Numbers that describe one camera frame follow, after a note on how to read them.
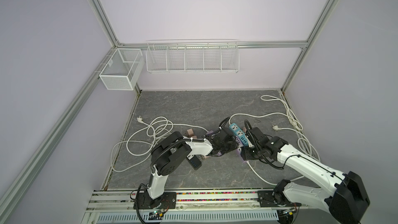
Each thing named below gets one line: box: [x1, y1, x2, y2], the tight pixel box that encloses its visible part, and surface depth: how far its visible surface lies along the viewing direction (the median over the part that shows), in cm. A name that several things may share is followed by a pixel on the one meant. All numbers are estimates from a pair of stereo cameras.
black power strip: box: [186, 154, 203, 171], surface depth 86 cm
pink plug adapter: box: [186, 128, 194, 137], surface depth 98 cm
